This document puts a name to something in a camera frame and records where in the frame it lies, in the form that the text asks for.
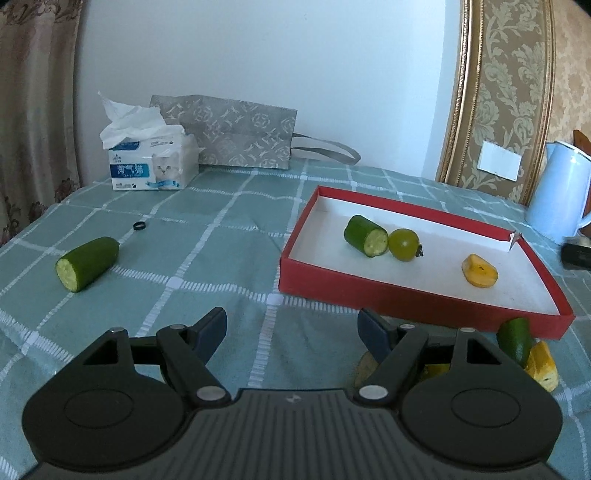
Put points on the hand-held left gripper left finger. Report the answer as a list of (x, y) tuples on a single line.
[(212, 330)]

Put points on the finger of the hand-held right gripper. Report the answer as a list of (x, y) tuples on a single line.
[(577, 256)]

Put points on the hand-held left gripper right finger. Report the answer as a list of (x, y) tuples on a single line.
[(371, 332)]

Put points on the small olive-brown fruit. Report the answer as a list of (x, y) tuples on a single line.
[(364, 369)]

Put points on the red shallow cardboard box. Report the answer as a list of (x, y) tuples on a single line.
[(415, 286)]

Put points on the green tomato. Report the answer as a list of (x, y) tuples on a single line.
[(402, 244)]

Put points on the cut cucumber piece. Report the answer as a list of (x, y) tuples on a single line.
[(87, 263), (362, 235), (517, 341)]

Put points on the yellow fruit piece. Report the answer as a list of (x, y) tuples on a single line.
[(542, 369), (480, 272)]

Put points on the green checked tablecloth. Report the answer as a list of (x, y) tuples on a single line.
[(184, 277)]

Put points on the light blue electric kettle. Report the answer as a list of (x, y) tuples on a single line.
[(558, 194)]

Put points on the brown wooden chair back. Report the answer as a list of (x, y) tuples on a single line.
[(582, 138)]

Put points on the white blue tissue pack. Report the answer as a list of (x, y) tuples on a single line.
[(147, 166)]

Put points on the grey patterned gift bag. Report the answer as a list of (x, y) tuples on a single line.
[(240, 134)]

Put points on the beige floral curtain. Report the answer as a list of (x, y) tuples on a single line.
[(37, 115)]

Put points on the white wall switch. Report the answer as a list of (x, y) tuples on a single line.
[(501, 161)]

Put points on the gold ornate wall trim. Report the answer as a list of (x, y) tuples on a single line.
[(463, 92)]

